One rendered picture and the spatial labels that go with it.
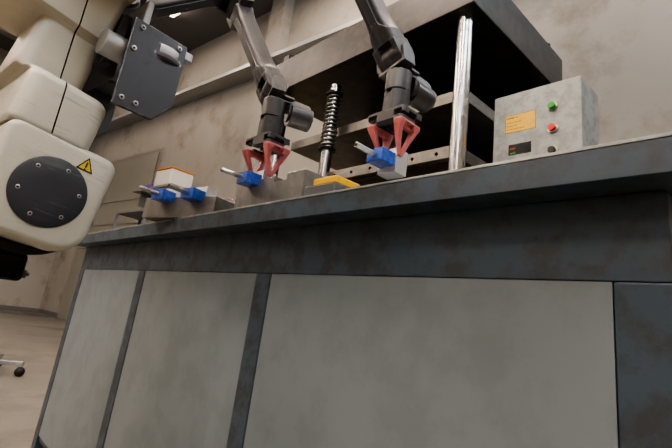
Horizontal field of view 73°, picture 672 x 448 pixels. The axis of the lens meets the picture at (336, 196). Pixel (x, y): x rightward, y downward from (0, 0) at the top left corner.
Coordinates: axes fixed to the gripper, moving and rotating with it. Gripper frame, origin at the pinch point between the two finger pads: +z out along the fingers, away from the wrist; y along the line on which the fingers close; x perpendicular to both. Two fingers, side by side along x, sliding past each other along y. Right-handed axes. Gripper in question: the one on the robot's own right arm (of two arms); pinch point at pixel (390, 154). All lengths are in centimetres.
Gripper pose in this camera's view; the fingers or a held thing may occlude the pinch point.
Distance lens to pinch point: 96.4
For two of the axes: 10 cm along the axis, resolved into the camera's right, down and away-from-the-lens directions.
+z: -1.4, 9.5, -2.9
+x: -7.2, -3.0, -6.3
